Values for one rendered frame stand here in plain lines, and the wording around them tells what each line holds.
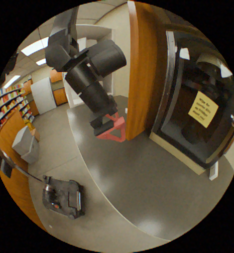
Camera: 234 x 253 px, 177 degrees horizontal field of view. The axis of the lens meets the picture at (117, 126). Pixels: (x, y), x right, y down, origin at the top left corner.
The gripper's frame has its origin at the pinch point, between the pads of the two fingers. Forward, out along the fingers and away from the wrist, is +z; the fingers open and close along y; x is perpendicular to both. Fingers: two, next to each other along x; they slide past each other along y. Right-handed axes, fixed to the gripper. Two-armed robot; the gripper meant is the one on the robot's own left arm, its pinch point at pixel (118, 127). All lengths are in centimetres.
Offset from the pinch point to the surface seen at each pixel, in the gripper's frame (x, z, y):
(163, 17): -29.8, -27.5, -1.0
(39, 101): 332, -151, 312
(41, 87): 273, -199, 328
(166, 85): -20.1, -4.5, 1.3
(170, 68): -23.2, -9.5, 0.9
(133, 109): -7.1, -1.6, 2.8
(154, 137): -10.8, 15.5, 0.4
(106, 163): 10.0, 6.6, -6.4
